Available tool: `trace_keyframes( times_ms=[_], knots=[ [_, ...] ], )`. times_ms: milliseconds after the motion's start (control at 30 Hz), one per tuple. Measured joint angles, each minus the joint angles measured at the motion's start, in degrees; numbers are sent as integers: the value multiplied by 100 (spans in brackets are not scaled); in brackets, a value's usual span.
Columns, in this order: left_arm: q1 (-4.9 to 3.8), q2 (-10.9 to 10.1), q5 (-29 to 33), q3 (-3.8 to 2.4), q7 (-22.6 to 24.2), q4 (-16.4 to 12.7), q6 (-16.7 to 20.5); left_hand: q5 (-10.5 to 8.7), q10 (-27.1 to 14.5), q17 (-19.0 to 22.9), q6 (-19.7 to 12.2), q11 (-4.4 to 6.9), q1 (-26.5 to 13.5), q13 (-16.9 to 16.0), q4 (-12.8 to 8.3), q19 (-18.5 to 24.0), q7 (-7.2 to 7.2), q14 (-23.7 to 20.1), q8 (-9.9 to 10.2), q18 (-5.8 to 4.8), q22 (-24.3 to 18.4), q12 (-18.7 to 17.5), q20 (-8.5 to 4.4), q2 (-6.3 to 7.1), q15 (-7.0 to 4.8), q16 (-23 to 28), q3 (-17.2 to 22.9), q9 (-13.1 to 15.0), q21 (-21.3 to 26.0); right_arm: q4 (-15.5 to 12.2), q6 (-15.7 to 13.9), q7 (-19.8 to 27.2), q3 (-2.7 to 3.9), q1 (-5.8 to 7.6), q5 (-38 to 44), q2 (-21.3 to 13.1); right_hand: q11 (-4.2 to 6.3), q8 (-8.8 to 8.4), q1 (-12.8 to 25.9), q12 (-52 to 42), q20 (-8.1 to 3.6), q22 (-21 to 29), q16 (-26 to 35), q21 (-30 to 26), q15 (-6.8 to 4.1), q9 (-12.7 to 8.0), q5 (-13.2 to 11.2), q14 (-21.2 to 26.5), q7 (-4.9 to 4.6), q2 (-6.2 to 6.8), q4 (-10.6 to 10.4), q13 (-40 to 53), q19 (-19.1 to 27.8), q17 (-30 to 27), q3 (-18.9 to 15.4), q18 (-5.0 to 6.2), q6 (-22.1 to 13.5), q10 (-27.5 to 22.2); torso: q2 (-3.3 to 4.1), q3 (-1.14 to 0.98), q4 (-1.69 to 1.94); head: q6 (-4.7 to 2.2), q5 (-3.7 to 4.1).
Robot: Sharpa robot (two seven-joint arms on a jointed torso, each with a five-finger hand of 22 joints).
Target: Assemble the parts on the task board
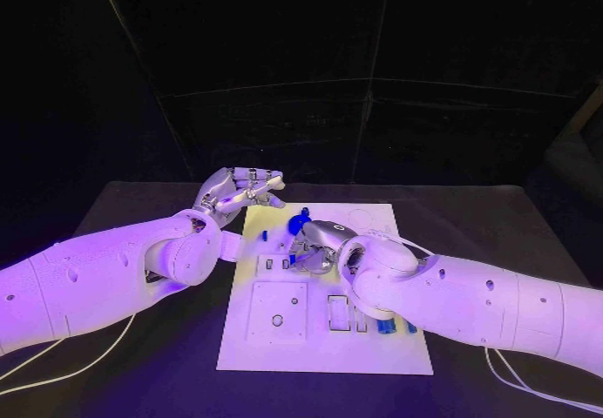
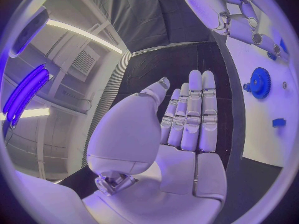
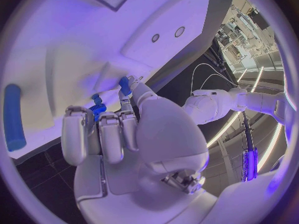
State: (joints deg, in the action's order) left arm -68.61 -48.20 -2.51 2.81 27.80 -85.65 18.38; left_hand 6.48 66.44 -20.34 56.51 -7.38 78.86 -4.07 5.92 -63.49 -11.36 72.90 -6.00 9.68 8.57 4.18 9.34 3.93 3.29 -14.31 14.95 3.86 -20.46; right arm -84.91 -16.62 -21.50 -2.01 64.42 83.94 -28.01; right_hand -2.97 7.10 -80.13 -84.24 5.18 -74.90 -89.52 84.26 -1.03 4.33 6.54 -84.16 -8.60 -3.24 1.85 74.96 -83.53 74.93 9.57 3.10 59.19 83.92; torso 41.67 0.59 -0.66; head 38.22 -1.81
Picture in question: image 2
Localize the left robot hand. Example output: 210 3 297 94
81 69 228 224

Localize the white task board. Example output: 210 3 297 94
226 3 296 169

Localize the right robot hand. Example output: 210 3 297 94
175 0 291 61

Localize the blue block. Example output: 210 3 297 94
272 118 287 128

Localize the blue cylinder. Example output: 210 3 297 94
279 38 289 54

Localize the blue gear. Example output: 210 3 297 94
249 67 273 100

